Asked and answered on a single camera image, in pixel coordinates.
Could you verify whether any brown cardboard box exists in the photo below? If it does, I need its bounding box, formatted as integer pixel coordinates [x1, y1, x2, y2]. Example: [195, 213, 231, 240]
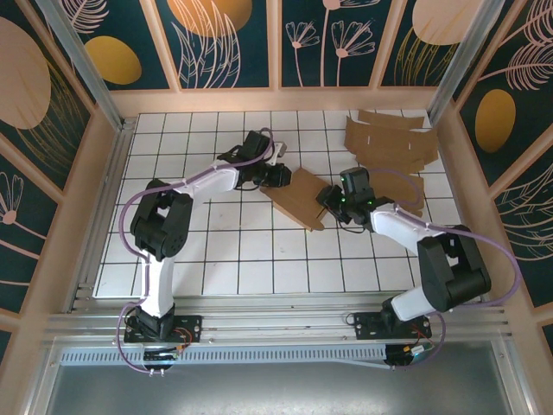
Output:
[258, 167, 326, 233]

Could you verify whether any small circuit board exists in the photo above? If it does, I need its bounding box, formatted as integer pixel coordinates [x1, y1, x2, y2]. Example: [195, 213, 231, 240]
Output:
[142, 348, 181, 363]
[385, 343, 436, 368]

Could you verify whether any grey metal sheet panel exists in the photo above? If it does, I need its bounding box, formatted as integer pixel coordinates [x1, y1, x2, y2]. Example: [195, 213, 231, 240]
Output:
[41, 341, 526, 415]

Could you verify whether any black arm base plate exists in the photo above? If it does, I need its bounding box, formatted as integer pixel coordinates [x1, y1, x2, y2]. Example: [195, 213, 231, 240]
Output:
[124, 314, 204, 345]
[353, 310, 433, 342]

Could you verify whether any aluminium rail frame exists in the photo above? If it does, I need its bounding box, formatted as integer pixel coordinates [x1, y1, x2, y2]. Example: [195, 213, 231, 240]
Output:
[42, 290, 518, 347]

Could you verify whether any aluminium side rail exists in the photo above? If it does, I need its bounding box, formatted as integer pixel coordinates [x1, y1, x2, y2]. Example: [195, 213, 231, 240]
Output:
[64, 115, 138, 313]

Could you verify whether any purple cable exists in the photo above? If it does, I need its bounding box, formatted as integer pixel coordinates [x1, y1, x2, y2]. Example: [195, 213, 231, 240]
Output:
[116, 127, 277, 374]
[369, 167, 522, 371]

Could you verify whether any aluminium corner post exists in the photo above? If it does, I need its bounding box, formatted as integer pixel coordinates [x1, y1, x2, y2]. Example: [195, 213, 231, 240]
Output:
[429, 0, 506, 127]
[36, 0, 127, 131]

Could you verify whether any grey slotted cable duct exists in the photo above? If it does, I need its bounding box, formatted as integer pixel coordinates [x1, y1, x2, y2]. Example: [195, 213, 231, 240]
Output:
[58, 343, 392, 369]

